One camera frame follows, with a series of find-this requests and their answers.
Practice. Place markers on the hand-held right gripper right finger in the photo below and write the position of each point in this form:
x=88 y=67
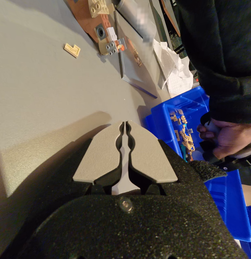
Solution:
x=151 y=157

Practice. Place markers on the person's left hand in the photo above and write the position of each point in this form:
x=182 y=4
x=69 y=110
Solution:
x=232 y=137

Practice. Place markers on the grey instruction booklet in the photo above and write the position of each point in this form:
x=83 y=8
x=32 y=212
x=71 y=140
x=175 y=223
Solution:
x=131 y=68

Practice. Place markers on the blue plastic bin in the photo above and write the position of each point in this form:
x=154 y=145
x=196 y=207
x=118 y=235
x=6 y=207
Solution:
x=164 y=121

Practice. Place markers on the wooden table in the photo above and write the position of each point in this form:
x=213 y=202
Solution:
x=170 y=16

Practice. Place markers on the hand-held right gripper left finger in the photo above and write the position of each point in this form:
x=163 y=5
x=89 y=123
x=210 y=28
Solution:
x=99 y=157

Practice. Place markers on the teal brick separator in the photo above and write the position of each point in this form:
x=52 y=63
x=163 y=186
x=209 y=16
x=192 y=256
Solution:
x=183 y=153

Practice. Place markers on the pile of tan bricks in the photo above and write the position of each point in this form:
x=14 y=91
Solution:
x=187 y=139

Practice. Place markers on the brown tan brick model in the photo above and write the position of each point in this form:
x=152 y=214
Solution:
x=87 y=20

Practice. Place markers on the tan angled plate brick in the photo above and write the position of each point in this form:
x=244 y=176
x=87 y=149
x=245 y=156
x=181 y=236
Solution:
x=68 y=48

